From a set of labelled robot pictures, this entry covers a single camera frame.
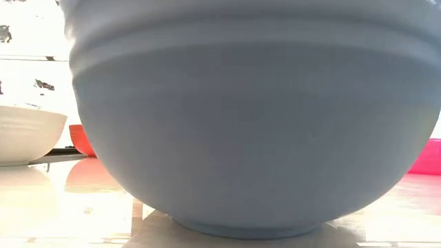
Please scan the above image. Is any blue bowl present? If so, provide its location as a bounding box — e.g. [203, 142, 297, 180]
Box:
[60, 0, 441, 240]

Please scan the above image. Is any rainbow striped bowl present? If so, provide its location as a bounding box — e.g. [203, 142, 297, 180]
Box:
[408, 137, 441, 176]

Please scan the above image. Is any red bowl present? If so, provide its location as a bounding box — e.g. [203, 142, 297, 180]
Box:
[68, 124, 97, 158]

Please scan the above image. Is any white bowl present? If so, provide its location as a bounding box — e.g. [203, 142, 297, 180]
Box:
[0, 105, 68, 167]

